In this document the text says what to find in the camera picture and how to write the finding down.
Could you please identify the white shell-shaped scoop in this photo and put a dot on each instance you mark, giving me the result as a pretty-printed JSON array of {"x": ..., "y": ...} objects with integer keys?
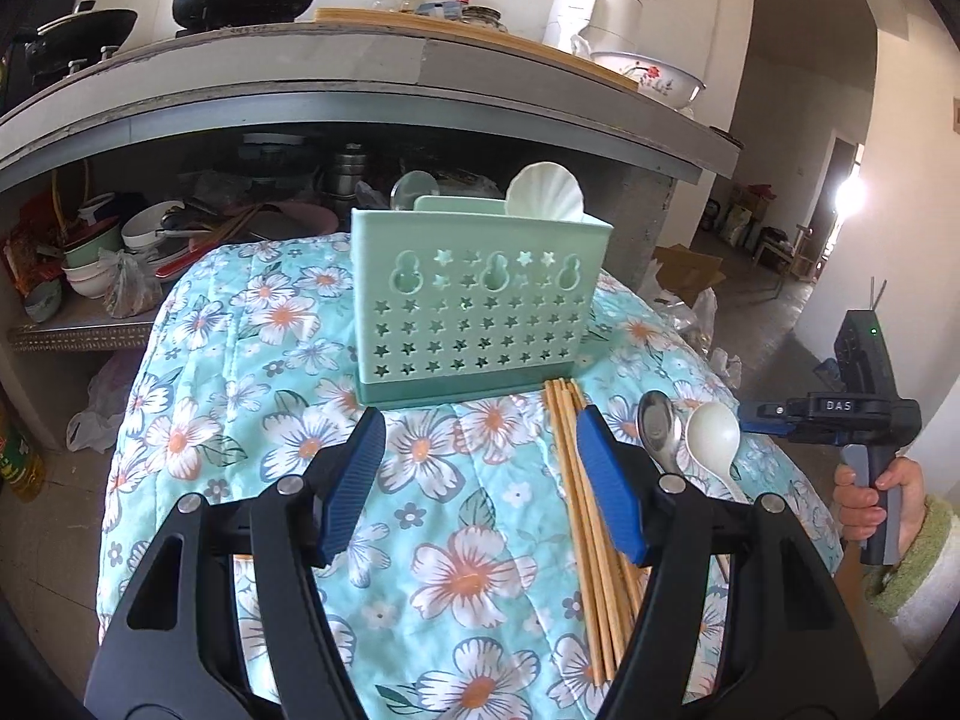
[{"x": 544, "y": 191}]

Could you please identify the white bowl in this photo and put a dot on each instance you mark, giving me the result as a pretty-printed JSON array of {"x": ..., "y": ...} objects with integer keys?
[{"x": 146, "y": 229}]

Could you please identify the person's right hand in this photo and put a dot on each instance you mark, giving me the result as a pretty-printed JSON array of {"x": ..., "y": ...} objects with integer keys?
[{"x": 859, "y": 506}]

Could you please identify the pink plate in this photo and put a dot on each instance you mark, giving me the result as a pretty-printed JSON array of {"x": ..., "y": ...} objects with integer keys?
[{"x": 300, "y": 221}]

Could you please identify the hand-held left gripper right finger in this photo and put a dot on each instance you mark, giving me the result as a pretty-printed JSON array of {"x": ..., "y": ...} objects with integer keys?
[{"x": 611, "y": 487}]

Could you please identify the concrete kitchen counter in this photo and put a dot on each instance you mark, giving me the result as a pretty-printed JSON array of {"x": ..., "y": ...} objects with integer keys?
[{"x": 300, "y": 67}]

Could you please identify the green star-cut utensil holder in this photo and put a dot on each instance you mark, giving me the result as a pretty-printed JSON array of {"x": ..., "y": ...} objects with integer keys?
[{"x": 450, "y": 300}]

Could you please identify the white rice cooker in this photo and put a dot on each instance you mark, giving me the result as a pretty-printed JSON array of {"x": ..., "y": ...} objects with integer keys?
[{"x": 600, "y": 11}]

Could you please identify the grey plastic bag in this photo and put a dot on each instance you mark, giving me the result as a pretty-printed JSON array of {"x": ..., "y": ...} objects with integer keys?
[{"x": 127, "y": 281}]

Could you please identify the bundle of wooden chopsticks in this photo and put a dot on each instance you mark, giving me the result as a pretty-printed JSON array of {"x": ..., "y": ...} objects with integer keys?
[{"x": 581, "y": 510}]

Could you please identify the yellow oil bottle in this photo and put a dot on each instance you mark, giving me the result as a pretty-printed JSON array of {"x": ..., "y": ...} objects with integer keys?
[{"x": 19, "y": 457}]

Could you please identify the steel pots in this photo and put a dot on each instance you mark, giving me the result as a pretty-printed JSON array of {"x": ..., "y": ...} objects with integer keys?
[{"x": 349, "y": 169}]

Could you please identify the cardboard box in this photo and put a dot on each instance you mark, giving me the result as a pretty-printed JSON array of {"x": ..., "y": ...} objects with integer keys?
[{"x": 686, "y": 270}]

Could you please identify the red snack bag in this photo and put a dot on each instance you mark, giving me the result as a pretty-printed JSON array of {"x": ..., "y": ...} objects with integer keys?
[{"x": 26, "y": 247}]

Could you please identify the white plastic bags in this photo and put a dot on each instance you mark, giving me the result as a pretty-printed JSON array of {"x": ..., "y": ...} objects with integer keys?
[{"x": 705, "y": 330}]

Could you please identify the dark red-capped bottle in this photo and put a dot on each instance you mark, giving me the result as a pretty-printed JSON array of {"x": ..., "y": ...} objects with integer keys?
[{"x": 464, "y": 0}]

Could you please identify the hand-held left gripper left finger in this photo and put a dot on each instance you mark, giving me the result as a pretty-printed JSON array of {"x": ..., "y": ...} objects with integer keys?
[{"x": 352, "y": 484}]

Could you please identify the clear plastic bag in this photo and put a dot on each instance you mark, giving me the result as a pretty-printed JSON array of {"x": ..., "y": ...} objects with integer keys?
[{"x": 94, "y": 412}]

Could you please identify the metal spoon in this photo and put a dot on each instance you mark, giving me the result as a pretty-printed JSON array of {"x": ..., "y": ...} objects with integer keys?
[{"x": 658, "y": 420}]

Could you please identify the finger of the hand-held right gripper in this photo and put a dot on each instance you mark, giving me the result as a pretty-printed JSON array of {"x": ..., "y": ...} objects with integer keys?
[{"x": 769, "y": 418}]

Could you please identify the floral turquoise blanket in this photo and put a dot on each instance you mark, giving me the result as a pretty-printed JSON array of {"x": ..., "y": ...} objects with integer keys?
[{"x": 262, "y": 405}]

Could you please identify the person's right forearm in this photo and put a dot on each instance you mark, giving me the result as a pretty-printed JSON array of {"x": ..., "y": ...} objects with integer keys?
[{"x": 926, "y": 585}]

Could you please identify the black wok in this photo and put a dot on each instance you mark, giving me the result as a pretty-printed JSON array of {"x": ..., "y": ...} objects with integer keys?
[{"x": 75, "y": 34}]

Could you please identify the green-rimmed bowl stack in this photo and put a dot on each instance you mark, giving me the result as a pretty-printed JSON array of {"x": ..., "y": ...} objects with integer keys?
[{"x": 86, "y": 270}]

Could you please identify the white plastic spoon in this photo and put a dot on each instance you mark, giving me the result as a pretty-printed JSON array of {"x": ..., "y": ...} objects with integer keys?
[{"x": 712, "y": 427}]

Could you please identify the floral enamel basin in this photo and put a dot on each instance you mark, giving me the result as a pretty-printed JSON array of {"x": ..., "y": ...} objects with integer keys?
[{"x": 660, "y": 79}]

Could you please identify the bamboo board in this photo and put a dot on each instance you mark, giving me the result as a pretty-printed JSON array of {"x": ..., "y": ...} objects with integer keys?
[{"x": 525, "y": 41}]

